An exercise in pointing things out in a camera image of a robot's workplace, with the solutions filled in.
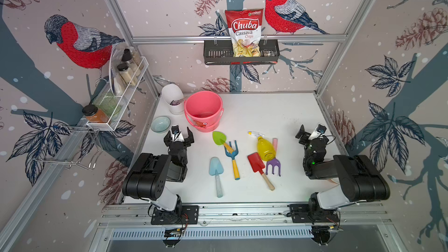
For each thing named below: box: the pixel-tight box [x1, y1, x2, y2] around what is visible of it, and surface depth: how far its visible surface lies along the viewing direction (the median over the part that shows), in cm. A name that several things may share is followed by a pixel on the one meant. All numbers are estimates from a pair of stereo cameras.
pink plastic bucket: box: [183, 90, 225, 133], surface depth 97 cm
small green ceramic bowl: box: [150, 115, 171, 133], surface depth 103 cm
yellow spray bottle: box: [247, 131, 276, 162], surface depth 94 cm
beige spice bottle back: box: [121, 48, 141, 77], surface depth 82 cm
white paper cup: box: [161, 83, 185, 115], surface depth 106 cm
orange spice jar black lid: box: [81, 104, 110, 124], surface depth 62 cm
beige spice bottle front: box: [116, 63, 138, 86], surface depth 78 cm
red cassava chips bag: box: [224, 8, 264, 58], surface depth 83 cm
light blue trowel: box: [208, 156, 224, 198], surface depth 88 cm
